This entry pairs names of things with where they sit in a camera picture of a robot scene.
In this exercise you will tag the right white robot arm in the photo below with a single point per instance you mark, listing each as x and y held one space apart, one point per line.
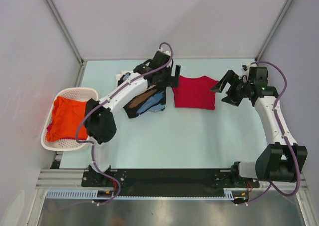
283 158

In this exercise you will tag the orange t shirt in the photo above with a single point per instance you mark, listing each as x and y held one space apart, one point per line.
67 115

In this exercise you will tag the right aluminium corner post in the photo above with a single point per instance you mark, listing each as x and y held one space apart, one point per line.
275 27

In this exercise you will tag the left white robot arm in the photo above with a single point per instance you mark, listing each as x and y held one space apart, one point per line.
99 114

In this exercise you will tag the white plastic basket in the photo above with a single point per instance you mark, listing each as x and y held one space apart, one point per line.
79 94

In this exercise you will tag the aluminium frame rail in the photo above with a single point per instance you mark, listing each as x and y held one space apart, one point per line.
61 178

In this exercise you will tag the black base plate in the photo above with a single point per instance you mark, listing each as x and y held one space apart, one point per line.
168 182

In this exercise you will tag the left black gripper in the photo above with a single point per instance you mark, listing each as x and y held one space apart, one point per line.
171 81

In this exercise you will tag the aluminium corner post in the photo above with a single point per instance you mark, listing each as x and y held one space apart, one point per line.
275 27
68 38

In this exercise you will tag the red t shirt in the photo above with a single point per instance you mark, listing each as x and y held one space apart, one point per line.
195 93

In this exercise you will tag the pink garment in basket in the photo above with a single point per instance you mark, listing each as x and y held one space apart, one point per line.
49 127

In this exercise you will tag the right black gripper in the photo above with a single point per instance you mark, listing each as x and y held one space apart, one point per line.
231 77

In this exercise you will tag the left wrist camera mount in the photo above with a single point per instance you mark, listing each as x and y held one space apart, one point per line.
165 58

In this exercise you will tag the white slotted cable duct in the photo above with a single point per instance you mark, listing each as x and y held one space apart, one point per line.
88 194

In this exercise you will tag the left aluminium corner post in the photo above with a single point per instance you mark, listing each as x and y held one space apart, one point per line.
68 38

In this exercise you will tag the black printed t shirt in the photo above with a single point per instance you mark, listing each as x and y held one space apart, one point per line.
153 100

